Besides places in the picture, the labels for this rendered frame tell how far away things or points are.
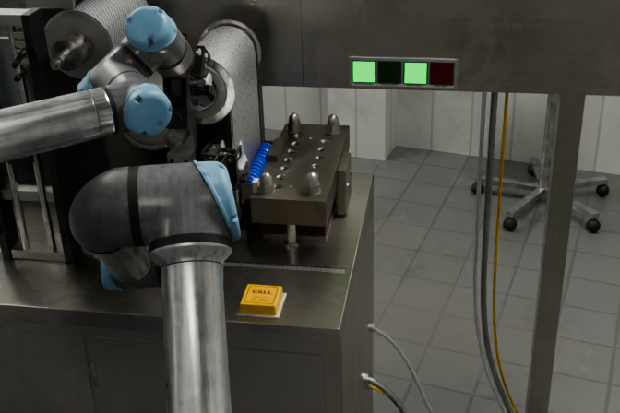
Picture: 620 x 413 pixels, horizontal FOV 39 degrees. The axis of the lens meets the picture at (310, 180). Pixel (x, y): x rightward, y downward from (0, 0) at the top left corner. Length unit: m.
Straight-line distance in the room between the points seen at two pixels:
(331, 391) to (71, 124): 0.78
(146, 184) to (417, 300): 2.19
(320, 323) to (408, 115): 2.88
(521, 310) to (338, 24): 1.61
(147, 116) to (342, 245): 0.70
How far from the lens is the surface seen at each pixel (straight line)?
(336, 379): 1.75
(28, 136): 1.31
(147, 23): 1.44
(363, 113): 4.30
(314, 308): 1.69
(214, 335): 1.19
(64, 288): 1.85
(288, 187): 1.85
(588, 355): 3.14
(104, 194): 1.23
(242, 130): 1.88
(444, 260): 3.56
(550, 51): 2.04
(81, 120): 1.32
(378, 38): 2.03
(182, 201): 1.21
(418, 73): 2.04
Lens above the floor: 1.87
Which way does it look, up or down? 27 degrees down
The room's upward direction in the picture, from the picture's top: 2 degrees counter-clockwise
